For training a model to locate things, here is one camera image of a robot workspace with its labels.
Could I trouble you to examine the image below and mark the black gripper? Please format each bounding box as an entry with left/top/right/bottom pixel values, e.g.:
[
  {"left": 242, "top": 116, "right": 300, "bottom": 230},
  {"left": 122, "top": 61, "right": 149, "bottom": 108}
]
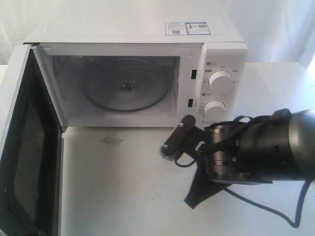
[{"left": 184, "top": 121, "right": 273, "bottom": 209}]

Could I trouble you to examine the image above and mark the white microwave door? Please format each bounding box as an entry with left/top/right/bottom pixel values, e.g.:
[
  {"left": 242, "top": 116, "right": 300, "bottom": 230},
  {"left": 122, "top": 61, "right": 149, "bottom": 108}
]
[{"left": 0, "top": 44, "right": 63, "bottom": 236}]

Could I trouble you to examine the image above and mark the lower white control knob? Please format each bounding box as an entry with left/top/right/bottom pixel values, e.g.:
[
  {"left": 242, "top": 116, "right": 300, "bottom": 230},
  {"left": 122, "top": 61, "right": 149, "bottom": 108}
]
[{"left": 204, "top": 100, "right": 226, "bottom": 120}]

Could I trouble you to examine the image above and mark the white microwave oven body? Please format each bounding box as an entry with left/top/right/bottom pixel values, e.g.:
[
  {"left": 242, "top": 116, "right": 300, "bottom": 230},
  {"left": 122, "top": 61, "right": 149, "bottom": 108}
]
[{"left": 25, "top": 0, "right": 248, "bottom": 127}]

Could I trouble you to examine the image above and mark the glass microwave turntable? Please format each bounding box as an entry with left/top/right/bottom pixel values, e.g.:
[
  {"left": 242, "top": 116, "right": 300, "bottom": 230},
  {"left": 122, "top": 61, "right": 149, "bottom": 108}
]
[{"left": 83, "top": 57, "right": 176, "bottom": 113}]

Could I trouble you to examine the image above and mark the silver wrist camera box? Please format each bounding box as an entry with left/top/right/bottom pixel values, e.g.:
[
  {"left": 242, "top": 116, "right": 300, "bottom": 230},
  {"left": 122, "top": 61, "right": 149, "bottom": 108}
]
[{"left": 160, "top": 115, "right": 209, "bottom": 160}]

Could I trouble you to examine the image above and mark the blue warning sticker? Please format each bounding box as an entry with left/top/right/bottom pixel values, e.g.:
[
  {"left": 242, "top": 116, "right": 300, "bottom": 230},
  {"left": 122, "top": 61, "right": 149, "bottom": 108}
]
[{"left": 164, "top": 22, "right": 211, "bottom": 35}]

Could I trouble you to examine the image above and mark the upper white control knob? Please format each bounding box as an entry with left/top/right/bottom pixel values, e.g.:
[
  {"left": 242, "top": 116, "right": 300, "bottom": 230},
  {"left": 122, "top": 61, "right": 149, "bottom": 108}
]
[{"left": 208, "top": 70, "right": 234, "bottom": 94}]

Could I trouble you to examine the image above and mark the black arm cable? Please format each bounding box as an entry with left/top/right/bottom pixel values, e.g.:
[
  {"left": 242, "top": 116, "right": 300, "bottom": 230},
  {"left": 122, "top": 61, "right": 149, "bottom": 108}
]
[{"left": 172, "top": 115, "right": 315, "bottom": 229}]

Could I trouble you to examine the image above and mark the white control knob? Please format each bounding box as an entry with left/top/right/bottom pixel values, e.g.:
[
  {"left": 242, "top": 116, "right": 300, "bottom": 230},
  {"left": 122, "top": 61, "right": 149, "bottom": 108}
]
[
  {"left": 204, "top": 100, "right": 226, "bottom": 120},
  {"left": 208, "top": 70, "right": 234, "bottom": 94}
]

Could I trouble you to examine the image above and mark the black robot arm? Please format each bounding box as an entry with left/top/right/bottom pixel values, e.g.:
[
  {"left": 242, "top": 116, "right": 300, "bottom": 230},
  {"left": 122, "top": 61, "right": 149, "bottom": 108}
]
[{"left": 185, "top": 109, "right": 315, "bottom": 208}]

